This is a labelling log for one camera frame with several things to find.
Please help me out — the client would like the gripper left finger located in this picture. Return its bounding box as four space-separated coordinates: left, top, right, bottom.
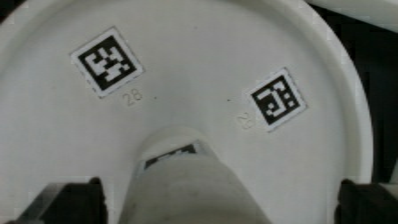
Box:
11 177 109 224

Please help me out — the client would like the white round table top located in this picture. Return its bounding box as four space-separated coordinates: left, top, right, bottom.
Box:
0 0 374 224

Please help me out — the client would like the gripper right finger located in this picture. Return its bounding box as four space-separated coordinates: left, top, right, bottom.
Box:
335 179 398 224

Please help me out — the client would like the white cylindrical table leg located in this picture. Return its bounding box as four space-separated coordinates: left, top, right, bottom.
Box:
120 126 273 224

